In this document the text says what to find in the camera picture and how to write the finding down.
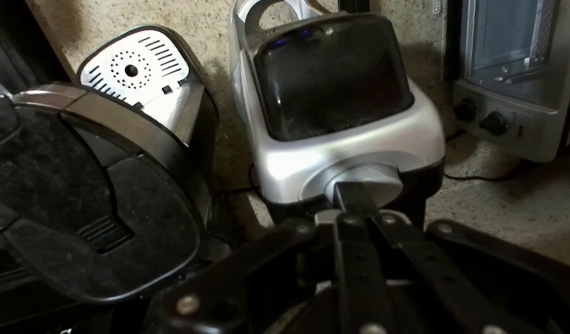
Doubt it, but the black toaster power cable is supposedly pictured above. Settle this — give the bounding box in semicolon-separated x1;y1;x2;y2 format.
442;126;527;186

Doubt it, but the black silver coffee maker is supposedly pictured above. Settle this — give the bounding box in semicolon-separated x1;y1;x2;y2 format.
0;24;221;334
228;0;448;215

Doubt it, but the silver black toaster oven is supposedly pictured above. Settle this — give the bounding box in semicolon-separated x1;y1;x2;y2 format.
444;0;570;165

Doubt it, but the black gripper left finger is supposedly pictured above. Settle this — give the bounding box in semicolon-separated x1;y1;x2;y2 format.
143;182;384;334

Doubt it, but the silver round machine button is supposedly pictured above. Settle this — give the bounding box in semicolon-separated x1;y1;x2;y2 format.
318;163;405;210

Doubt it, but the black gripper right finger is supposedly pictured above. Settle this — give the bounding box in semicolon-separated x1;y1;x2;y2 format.
351;182;570;334

